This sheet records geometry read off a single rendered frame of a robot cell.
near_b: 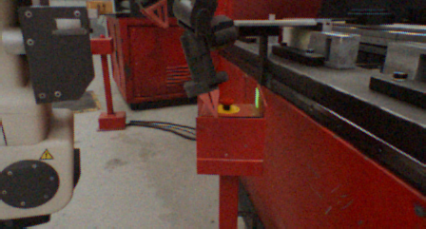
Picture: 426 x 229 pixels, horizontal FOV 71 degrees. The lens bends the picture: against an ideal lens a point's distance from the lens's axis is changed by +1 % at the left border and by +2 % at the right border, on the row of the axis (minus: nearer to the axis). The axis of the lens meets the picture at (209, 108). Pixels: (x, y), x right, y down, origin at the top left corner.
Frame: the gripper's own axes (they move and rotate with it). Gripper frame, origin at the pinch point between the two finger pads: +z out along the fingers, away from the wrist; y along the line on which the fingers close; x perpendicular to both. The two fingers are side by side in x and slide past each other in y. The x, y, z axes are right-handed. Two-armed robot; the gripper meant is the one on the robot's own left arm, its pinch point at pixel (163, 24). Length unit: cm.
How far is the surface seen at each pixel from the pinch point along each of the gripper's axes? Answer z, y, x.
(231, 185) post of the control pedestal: 41, -30, 11
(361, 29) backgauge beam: 36, -8, -64
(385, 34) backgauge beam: 36, -20, -62
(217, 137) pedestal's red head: 22.1, -34.5, 8.5
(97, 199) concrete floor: 77, 68, 68
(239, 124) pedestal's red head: 21.0, -36.7, 3.1
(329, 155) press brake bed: 38, -45, -11
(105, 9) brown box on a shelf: -2, 209, -3
